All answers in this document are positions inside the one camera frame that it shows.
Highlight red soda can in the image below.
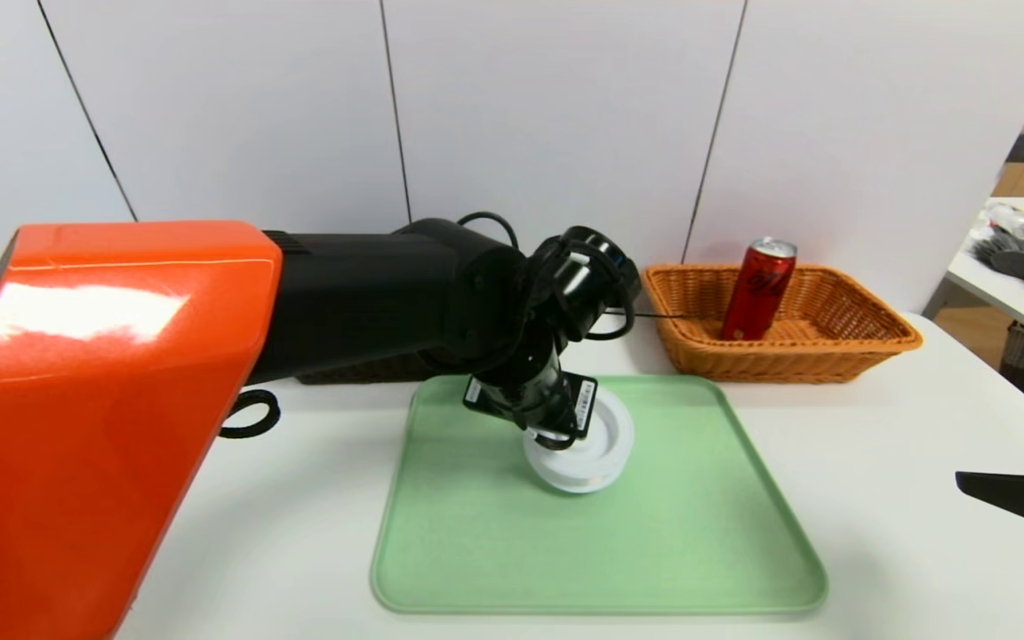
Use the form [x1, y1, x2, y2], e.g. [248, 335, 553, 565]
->
[721, 236, 799, 342]

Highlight dark brown wicker basket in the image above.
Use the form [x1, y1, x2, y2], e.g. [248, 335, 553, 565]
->
[297, 354, 444, 386]

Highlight orange wicker basket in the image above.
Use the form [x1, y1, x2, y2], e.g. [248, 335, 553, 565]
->
[643, 263, 924, 384]

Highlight light green plastic tray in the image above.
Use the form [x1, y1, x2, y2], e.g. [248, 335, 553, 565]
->
[371, 373, 829, 616]

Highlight white side table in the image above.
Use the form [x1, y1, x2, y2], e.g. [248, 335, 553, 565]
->
[948, 197, 1024, 348]

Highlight grey brush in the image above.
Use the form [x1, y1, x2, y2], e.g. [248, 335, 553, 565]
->
[974, 229, 1024, 284]

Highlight clear plastic bottle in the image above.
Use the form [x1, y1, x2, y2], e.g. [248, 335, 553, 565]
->
[988, 203, 1024, 241]

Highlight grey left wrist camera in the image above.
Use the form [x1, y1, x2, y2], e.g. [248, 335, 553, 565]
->
[540, 227, 642, 343]

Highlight black camera cable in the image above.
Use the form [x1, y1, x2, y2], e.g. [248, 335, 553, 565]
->
[457, 212, 520, 252]

